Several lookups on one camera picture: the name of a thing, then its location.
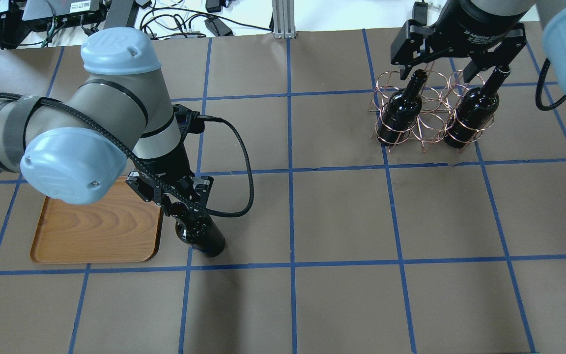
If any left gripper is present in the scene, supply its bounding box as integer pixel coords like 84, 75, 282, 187
125, 111, 214, 222

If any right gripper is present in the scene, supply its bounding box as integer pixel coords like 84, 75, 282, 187
390, 0, 528, 83

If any dark wine bottle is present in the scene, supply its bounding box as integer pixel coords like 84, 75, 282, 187
376, 69, 427, 147
443, 65, 511, 149
170, 202, 226, 258

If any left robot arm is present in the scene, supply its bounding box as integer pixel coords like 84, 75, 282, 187
0, 27, 203, 205

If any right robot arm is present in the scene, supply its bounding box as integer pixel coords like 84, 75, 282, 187
390, 0, 566, 95

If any wooden tray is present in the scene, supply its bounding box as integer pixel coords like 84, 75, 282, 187
29, 177, 164, 265

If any black power adapter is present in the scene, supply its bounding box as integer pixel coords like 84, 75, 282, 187
204, 17, 234, 37

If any copper wire bottle basket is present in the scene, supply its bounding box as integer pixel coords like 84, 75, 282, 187
368, 69, 485, 153

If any aluminium frame post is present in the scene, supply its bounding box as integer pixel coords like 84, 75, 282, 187
272, 0, 297, 39

